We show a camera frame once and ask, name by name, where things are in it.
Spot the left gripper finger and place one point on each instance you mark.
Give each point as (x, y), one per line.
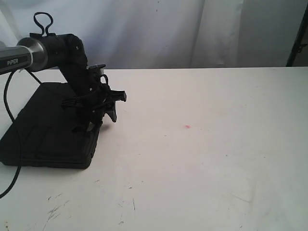
(111, 111)
(94, 126)

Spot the black plastic tool case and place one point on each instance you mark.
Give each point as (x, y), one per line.
(46, 135)

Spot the white backdrop curtain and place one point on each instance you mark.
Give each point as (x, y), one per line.
(135, 34)

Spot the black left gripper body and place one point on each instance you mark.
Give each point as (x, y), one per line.
(93, 93)

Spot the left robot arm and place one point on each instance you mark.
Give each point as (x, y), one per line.
(37, 53)

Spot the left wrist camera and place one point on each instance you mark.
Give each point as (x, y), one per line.
(97, 69)

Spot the black metal stand pole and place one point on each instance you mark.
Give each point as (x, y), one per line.
(298, 46)

